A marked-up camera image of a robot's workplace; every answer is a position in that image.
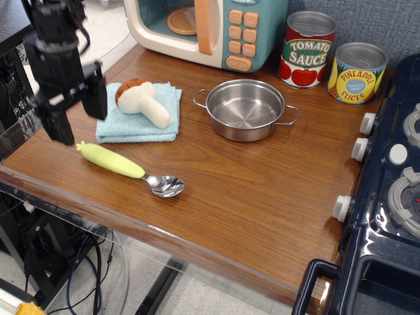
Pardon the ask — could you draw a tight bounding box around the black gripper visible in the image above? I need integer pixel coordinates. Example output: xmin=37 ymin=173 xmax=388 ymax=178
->
xmin=24 ymin=39 xmax=108 ymax=146

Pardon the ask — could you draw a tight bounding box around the plush mushroom toy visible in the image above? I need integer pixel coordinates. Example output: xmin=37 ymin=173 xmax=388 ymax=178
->
xmin=115 ymin=79 xmax=171 ymax=129

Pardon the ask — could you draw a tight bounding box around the black cable under table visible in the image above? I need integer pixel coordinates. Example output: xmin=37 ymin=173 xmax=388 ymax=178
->
xmin=45 ymin=229 xmax=116 ymax=315

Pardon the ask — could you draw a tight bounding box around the toy microwave oven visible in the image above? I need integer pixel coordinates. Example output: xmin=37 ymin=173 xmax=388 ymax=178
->
xmin=123 ymin=1 xmax=288 ymax=73

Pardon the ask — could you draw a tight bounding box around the white stove knob upper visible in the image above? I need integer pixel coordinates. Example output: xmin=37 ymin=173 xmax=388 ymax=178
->
xmin=359 ymin=112 xmax=376 ymax=135

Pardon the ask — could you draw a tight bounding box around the tomato sauce can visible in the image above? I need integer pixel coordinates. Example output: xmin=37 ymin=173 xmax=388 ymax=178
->
xmin=278 ymin=10 xmax=337 ymax=88

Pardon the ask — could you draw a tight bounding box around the white stove knob middle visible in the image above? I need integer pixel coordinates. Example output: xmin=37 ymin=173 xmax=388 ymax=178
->
xmin=351 ymin=138 xmax=368 ymax=162

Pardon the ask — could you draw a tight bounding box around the yellow object bottom corner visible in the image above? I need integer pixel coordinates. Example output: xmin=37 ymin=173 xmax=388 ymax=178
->
xmin=14 ymin=302 xmax=45 ymax=315

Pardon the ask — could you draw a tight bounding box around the green handled metal spoon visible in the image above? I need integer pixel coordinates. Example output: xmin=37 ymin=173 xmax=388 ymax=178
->
xmin=76 ymin=141 xmax=185 ymax=198

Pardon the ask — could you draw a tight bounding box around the light blue folded cloth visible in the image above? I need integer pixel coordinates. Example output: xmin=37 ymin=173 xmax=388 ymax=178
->
xmin=96 ymin=83 xmax=182 ymax=144

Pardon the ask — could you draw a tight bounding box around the blue cable under table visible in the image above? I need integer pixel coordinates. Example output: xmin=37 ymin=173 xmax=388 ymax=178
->
xmin=66 ymin=234 xmax=102 ymax=315

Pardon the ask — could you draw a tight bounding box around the small steel pot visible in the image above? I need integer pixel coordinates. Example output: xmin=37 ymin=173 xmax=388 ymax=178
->
xmin=193 ymin=79 xmax=300 ymax=142

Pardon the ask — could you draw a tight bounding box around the black desk at left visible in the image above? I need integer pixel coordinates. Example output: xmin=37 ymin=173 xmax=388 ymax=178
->
xmin=0 ymin=0 xmax=33 ymax=56

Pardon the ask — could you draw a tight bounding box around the clear acrylic table guard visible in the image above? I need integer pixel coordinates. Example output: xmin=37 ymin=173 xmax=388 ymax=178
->
xmin=0 ymin=39 xmax=329 ymax=296

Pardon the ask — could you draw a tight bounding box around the orange toy plate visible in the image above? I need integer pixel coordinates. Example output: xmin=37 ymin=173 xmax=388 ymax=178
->
xmin=167 ymin=7 xmax=197 ymax=35

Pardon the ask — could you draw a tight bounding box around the white stove knob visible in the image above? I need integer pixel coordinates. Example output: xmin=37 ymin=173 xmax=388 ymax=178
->
xmin=351 ymin=138 xmax=368 ymax=162
xmin=359 ymin=112 xmax=376 ymax=135
xmin=333 ymin=196 xmax=352 ymax=222

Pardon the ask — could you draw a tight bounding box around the dark blue toy stove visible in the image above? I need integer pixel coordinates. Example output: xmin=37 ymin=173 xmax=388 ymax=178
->
xmin=293 ymin=54 xmax=419 ymax=314

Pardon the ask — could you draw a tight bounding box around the white stove knob lower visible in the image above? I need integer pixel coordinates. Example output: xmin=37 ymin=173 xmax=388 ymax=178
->
xmin=333 ymin=196 xmax=352 ymax=222

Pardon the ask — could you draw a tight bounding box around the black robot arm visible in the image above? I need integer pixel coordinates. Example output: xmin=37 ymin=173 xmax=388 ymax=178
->
xmin=22 ymin=1 xmax=108 ymax=145

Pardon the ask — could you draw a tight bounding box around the pineapple slices can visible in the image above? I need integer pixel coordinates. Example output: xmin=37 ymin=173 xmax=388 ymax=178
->
xmin=327 ymin=42 xmax=389 ymax=104

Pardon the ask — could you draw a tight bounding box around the black table leg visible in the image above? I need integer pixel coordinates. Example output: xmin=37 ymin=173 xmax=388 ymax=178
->
xmin=135 ymin=266 xmax=180 ymax=315

